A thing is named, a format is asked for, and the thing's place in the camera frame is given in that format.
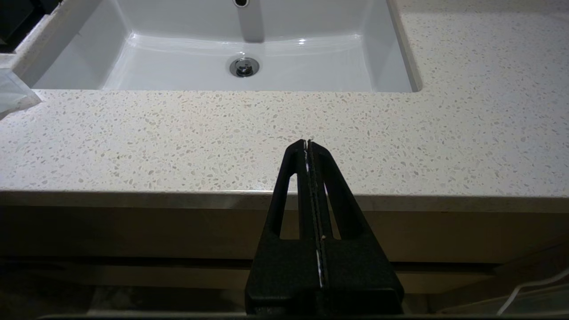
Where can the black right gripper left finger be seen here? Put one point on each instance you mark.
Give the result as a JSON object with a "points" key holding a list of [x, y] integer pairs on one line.
{"points": [[280, 280]]}

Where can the chrome sink drain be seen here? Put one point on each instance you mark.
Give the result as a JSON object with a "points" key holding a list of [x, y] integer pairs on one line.
{"points": [[244, 66]]}

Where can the clear packet green label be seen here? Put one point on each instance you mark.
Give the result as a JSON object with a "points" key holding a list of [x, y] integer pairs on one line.
{"points": [[13, 95]]}

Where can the white sink basin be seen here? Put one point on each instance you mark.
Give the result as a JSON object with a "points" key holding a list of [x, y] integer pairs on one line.
{"points": [[178, 62]]}

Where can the wooden vanity cabinet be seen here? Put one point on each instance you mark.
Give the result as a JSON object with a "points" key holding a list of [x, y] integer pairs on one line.
{"points": [[133, 235]]}

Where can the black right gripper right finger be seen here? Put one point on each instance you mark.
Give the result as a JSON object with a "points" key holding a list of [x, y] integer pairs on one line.
{"points": [[360, 280]]}

